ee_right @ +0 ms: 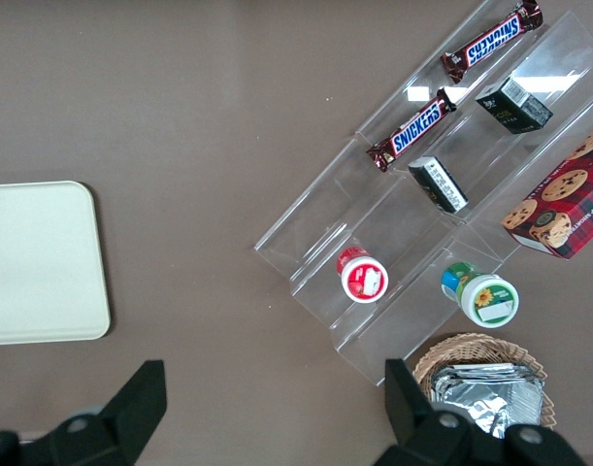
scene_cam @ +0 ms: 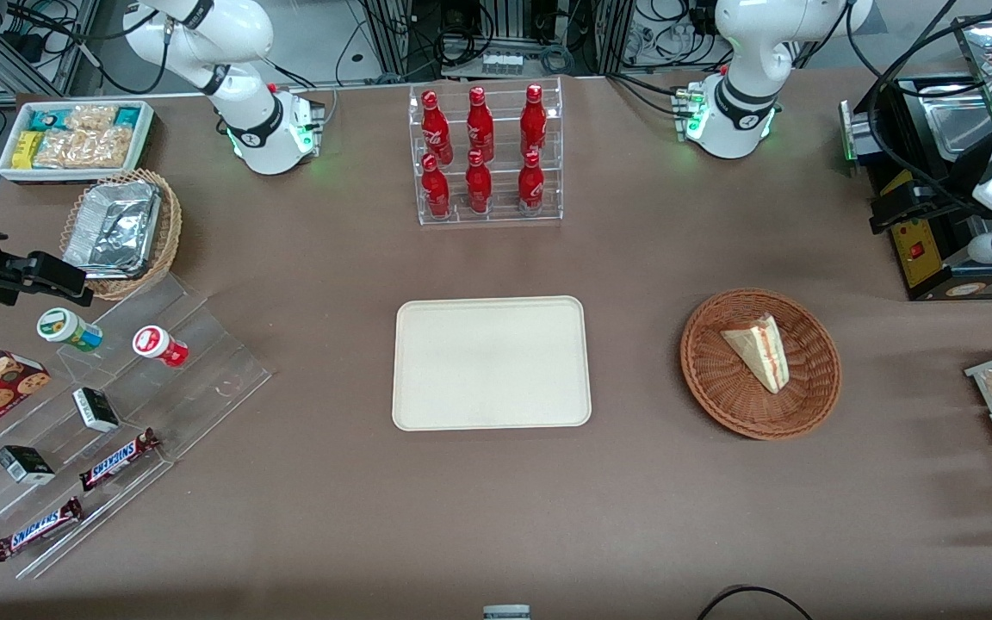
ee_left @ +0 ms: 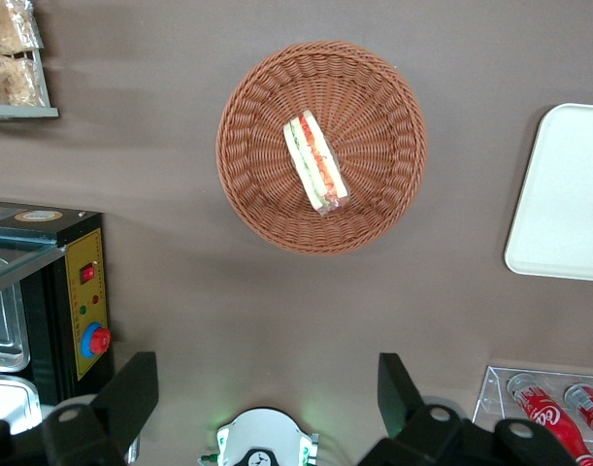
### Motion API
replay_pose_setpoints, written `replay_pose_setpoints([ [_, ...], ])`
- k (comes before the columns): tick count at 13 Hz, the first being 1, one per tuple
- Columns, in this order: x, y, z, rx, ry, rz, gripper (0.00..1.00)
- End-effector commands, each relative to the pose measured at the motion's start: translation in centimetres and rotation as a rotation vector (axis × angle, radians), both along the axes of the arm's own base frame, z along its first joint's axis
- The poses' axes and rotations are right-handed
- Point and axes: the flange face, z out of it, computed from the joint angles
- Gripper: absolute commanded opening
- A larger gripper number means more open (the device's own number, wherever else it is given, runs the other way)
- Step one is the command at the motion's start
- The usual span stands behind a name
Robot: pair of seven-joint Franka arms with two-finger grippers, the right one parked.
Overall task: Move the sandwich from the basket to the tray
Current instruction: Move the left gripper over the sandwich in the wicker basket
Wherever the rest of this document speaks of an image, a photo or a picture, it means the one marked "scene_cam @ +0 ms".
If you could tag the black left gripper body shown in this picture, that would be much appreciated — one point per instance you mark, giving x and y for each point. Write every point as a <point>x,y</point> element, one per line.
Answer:
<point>937,191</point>

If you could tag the triangular sandwich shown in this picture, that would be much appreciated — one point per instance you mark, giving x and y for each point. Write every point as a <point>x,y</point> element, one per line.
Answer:
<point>761,351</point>

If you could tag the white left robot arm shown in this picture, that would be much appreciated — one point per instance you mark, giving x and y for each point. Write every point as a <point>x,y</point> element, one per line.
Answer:
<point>746,52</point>

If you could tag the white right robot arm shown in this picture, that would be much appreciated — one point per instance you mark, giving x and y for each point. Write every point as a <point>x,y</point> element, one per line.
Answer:
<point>242,39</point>

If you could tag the oval brown wicker basket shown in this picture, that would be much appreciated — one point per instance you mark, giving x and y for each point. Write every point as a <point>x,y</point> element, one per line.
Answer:
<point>170,237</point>

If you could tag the round brown wicker basket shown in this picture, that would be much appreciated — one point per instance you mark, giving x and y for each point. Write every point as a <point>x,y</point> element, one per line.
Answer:
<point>733,392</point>

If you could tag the beige rectangular tray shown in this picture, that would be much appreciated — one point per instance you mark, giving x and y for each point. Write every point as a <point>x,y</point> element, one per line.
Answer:
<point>491,362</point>

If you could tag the green lid white cup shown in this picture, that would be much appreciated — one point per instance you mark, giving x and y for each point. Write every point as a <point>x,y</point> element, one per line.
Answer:
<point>65,327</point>

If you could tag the black food warmer machine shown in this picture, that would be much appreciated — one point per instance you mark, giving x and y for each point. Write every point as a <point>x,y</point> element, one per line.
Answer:
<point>922,258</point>

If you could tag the silver foil container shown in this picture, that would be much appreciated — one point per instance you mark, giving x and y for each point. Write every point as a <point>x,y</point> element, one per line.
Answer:
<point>113,228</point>

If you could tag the white rectangular snack bin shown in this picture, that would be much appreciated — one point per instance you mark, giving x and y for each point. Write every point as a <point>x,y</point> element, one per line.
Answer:
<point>7,168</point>

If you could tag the yellow snack pack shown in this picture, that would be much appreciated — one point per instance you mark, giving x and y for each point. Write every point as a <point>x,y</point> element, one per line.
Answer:
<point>26,149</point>

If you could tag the red lid white cup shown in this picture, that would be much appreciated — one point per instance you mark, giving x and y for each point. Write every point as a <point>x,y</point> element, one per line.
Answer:
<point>158,344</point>

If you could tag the clear rice cracker bag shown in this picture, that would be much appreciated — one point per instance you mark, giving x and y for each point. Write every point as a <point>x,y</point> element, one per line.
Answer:
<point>91,116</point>
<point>83,148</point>

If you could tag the small black carton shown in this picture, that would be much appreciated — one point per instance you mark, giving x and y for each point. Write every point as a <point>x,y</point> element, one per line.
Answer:
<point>24,465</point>
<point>96,409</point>

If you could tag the teal snack pack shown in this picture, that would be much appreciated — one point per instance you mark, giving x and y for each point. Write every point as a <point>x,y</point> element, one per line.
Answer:
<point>48,119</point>
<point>127,115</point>

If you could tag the clear acrylic stepped stand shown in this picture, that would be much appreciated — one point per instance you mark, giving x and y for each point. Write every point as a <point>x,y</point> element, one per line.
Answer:
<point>203,362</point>

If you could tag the brown Snickers bar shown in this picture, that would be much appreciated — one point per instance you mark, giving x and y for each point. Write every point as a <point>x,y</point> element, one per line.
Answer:
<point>35,530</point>
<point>117,459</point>

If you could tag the red cola bottle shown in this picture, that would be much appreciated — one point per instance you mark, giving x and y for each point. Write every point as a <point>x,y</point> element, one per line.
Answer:
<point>480,125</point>
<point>531,185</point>
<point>435,125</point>
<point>533,120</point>
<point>479,188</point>
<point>436,189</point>

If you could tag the clear acrylic bottle rack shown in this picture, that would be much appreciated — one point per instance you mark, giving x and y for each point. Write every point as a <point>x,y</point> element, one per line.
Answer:
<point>489,215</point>

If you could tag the white power strip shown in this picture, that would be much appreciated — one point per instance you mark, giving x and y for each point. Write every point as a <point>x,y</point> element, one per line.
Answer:
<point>503,63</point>

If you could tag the small grey device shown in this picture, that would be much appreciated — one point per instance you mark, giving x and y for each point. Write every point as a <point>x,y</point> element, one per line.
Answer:
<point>506,612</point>

